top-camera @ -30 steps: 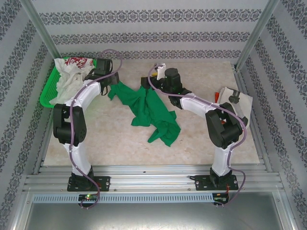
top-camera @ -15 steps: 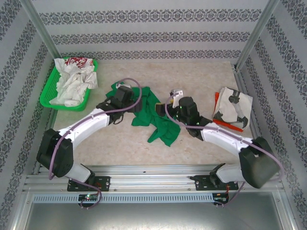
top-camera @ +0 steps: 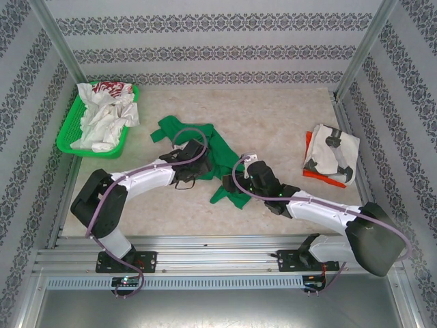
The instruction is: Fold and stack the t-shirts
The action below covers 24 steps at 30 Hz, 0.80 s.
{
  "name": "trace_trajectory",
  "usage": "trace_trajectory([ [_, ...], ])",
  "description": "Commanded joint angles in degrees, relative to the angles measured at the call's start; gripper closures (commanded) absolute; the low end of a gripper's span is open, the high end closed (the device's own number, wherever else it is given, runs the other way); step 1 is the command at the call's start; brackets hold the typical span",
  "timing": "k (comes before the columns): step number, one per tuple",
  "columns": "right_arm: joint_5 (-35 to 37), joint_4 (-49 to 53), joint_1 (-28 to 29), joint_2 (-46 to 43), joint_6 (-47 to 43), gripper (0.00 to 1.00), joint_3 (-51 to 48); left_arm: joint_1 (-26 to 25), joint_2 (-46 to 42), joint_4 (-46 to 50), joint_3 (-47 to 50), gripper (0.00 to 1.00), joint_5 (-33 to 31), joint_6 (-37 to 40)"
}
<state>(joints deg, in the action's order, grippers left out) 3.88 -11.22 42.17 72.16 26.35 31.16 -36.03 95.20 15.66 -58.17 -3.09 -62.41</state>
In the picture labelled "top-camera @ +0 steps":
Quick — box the green t-shirt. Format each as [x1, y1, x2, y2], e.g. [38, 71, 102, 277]
[150, 115, 252, 210]

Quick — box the orange folded t-shirt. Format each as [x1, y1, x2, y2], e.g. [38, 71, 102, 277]
[302, 131, 348, 189]

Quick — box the white black-print folded t-shirt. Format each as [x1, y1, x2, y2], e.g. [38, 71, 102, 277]
[302, 123, 361, 188]

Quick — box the crumpled white red-print t-shirt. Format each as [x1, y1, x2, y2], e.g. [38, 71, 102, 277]
[70, 81, 141, 154]

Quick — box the small circuit board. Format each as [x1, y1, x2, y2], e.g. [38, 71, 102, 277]
[112, 277, 141, 287]
[303, 275, 326, 288]

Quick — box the green plastic basket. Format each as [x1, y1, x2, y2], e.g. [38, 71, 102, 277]
[56, 81, 141, 160]

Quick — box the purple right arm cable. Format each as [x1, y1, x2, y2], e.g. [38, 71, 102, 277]
[231, 155, 412, 298]

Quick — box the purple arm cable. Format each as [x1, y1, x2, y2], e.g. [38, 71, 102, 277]
[231, 155, 412, 298]
[84, 128, 210, 300]

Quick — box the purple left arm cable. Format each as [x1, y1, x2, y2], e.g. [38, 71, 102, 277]
[84, 128, 210, 300]

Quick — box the aluminium rail beam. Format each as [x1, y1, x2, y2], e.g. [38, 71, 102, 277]
[33, 234, 407, 275]

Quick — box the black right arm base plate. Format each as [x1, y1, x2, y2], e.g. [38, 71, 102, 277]
[277, 249, 341, 273]

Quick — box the aluminium side rail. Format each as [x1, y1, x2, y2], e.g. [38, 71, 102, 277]
[46, 85, 83, 247]
[331, 92, 387, 247]

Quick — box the slotted grey cable duct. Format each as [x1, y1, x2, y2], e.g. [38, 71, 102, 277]
[46, 275, 305, 290]

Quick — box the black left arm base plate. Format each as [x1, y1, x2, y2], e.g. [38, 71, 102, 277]
[95, 251, 158, 274]

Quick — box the aluminium corner post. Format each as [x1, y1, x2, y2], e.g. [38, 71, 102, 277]
[27, 0, 87, 83]
[335, 0, 401, 100]

